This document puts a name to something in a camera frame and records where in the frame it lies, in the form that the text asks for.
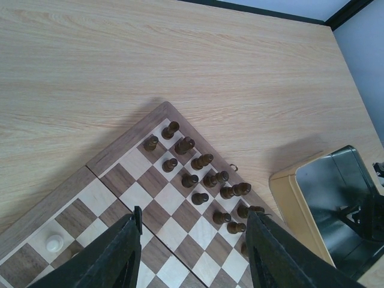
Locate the wooden chess board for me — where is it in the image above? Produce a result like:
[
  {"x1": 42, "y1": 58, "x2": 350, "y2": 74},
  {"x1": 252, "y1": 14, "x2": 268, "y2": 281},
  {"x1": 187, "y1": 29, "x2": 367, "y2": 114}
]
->
[{"x1": 1, "y1": 102, "x2": 280, "y2": 287}]

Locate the dark chess piece row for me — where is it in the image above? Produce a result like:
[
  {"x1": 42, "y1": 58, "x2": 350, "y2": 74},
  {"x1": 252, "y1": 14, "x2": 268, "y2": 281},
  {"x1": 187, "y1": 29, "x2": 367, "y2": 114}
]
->
[{"x1": 137, "y1": 133, "x2": 264, "y2": 266}]

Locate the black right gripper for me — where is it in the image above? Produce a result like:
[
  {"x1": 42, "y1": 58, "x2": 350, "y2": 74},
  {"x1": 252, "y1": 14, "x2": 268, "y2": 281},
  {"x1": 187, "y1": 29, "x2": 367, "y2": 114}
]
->
[{"x1": 338, "y1": 162, "x2": 383, "y2": 242}]

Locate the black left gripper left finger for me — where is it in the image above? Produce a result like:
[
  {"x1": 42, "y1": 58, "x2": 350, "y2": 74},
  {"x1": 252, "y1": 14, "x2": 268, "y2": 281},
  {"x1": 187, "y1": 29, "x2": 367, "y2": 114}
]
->
[{"x1": 30, "y1": 206, "x2": 142, "y2": 287}]

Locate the silver metal tin box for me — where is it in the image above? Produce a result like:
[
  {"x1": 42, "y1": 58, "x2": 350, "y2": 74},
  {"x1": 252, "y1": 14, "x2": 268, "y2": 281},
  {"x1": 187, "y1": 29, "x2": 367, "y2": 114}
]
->
[{"x1": 269, "y1": 145, "x2": 383, "y2": 280}]

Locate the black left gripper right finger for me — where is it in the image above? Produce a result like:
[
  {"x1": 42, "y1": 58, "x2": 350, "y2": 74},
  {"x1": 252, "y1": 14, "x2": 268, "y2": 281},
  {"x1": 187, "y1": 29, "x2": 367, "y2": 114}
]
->
[{"x1": 245, "y1": 211, "x2": 363, "y2": 288}]

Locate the cream piece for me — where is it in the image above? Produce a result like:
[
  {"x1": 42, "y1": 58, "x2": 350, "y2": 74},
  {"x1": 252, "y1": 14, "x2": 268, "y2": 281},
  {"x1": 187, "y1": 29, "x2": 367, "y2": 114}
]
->
[{"x1": 45, "y1": 235, "x2": 64, "y2": 253}]

